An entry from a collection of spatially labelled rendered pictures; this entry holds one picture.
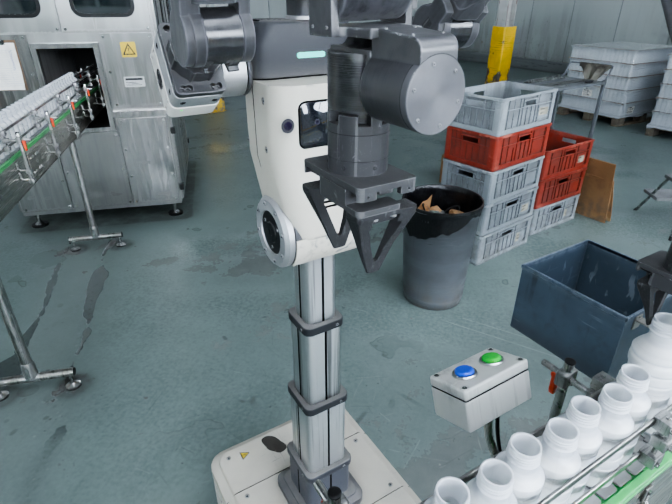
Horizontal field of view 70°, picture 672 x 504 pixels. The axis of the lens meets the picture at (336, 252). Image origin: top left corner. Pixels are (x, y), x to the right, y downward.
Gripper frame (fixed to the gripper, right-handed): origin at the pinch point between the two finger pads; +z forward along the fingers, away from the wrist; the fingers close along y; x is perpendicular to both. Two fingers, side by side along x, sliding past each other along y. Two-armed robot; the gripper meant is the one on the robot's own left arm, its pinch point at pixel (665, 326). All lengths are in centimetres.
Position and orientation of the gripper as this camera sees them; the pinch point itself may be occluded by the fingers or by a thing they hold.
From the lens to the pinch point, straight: 83.3
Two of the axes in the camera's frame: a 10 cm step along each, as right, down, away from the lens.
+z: 0.0, 8.9, 4.6
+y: -5.2, -4.0, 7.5
